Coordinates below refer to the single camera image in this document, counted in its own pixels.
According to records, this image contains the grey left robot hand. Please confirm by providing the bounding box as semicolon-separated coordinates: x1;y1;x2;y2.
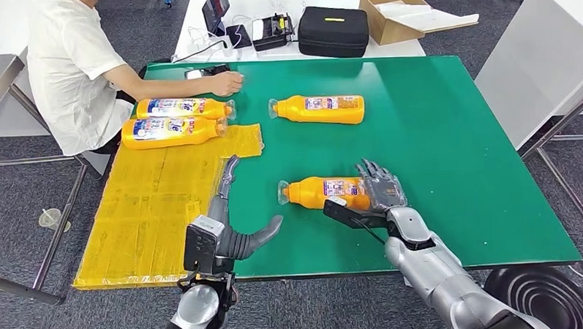
204;154;286;262

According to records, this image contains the person's right hand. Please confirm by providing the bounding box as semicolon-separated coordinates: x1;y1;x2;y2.
209;69;246;99

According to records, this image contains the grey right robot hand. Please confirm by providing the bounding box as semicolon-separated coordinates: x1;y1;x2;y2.
354;156;410;216

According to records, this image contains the orange detergent bottle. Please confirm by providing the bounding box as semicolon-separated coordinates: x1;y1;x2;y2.
134;95;237;124
120;114;230;152
276;173;375;215
267;91;367;129

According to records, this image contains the black smartphone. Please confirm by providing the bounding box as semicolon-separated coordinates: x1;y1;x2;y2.
184;64;232;82

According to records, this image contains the white power strip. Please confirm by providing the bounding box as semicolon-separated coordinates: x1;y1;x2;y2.
172;25;231;63

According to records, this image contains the black handheld device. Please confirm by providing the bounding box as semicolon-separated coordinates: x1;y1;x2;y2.
250;12;296;53

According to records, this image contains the black tablet on stand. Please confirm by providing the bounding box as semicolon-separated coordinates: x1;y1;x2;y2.
200;0;231;37

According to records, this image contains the yellow plastic sheet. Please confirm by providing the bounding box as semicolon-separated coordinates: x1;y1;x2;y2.
67;123;269;292

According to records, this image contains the black zip case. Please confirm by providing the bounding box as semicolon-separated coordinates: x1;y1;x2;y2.
296;4;371;61

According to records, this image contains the person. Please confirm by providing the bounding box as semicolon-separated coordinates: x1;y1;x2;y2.
23;0;249;159

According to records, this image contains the open cardboard box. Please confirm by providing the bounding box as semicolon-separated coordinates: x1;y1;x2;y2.
358;0;481;48

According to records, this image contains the clear plastic cup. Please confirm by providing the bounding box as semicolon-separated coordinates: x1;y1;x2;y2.
37;208;72;235

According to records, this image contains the white sheet in box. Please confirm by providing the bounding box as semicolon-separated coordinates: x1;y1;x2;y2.
374;0;481;36

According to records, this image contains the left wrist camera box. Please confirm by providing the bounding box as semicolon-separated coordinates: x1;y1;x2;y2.
181;213;227;277

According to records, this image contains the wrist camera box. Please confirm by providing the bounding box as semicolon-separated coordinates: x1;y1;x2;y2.
181;213;227;277
322;195;389;232

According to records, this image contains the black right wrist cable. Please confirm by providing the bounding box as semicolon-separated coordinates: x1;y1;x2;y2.
350;217;388;247

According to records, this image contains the black power cable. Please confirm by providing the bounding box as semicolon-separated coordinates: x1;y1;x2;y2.
171;38;228;64

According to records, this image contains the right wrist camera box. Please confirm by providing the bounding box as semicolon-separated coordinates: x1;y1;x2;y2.
322;195;389;232

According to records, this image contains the dark phone with cable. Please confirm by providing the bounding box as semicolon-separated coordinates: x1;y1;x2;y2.
225;23;253;50

